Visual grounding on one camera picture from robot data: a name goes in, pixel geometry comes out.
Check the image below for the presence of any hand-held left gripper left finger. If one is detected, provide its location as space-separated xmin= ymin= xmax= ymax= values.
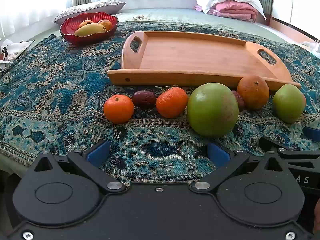
xmin=30 ymin=140 xmax=125 ymax=193

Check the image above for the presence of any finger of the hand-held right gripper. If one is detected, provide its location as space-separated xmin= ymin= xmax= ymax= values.
xmin=259 ymin=135 xmax=320 ymax=169
xmin=302 ymin=126 xmax=320 ymax=140

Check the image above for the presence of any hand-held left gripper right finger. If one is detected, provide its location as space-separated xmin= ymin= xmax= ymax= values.
xmin=191 ymin=141 xmax=292 ymax=193

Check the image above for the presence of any small green apple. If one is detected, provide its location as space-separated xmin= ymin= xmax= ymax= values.
xmin=272 ymin=84 xmax=307 ymax=124

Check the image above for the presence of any large green apple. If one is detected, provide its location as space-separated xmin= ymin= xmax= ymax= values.
xmin=187 ymin=83 xmax=239 ymax=138

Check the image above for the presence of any small smooth tangerine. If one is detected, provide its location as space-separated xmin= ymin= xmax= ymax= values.
xmin=103 ymin=94 xmax=135 ymax=124

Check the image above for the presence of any dark brownish orange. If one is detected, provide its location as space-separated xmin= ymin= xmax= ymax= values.
xmin=237 ymin=75 xmax=270 ymax=110

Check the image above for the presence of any tangerine with stem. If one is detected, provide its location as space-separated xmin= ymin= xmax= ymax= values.
xmin=155 ymin=85 xmax=189 ymax=118

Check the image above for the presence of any wooden tray with handles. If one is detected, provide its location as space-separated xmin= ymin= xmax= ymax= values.
xmin=107 ymin=31 xmax=302 ymax=92

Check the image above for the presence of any teal patterned blanket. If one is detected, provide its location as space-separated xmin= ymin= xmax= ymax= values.
xmin=0 ymin=21 xmax=320 ymax=188

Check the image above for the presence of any red ribbed glass bowl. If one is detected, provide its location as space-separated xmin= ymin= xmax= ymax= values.
xmin=59 ymin=12 xmax=119 ymax=46

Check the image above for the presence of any yellow mango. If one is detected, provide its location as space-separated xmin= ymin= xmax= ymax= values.
xmin=74 ymin=23 xmax=107 ymax=37

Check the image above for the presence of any white wardrobe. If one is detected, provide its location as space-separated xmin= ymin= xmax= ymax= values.
xmin=271 ymin=0 xmax=320 ymax=30

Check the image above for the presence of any crumpled printed paper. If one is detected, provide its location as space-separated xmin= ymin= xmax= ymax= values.
xmin=0 ymin=39 xmax=35 ymax=70

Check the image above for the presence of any folded pink blanket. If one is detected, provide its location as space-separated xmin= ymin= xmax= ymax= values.
xmin=194 ymin=0 xmax=259 ymax=22

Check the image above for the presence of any green quilted bedspread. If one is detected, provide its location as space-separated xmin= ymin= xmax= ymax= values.
xmin=0 ymin=7 xmax=288 ymax=175

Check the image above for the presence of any floral pillow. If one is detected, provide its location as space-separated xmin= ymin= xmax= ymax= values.
xmin=52 ymin=0 xmax=127 ymax=25

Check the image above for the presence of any pale low ledge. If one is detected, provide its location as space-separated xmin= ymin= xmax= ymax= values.
xmin=120 ymin=0 xmax=198 ymax=12

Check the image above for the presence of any white sheer curtain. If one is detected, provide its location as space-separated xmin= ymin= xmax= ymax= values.
xmin=0 ymin=0 xmax=193 ymax=40

